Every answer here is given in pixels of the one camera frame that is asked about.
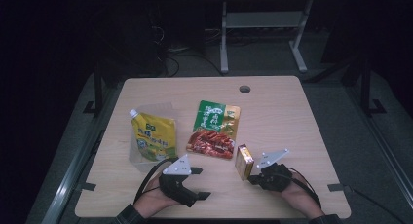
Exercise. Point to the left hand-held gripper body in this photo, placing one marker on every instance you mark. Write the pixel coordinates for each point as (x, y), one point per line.
(177, 185)

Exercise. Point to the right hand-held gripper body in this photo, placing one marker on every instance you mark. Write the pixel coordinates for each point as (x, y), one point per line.
(274, 178)

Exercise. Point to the yellow and red box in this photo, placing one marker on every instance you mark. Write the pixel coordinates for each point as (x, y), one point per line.
(244, 162)

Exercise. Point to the yellow sauce pouch white cap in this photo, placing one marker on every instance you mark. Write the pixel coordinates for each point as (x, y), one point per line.
(156, 136)

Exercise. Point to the person's left hand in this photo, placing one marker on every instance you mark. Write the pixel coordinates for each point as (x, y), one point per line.
(152, 199)

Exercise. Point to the green meat snack packet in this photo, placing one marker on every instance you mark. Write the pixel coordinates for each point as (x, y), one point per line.
(214, 130)

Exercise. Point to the black metal stand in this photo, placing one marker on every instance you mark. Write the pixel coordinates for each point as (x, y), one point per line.
(98, 87)
(366, 87)

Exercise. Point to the white metal stand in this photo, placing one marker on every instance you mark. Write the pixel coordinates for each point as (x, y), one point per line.
(263, 19)

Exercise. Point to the grey table bracket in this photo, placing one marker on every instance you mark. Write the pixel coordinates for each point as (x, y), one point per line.
(337, 187)
(86, 186)

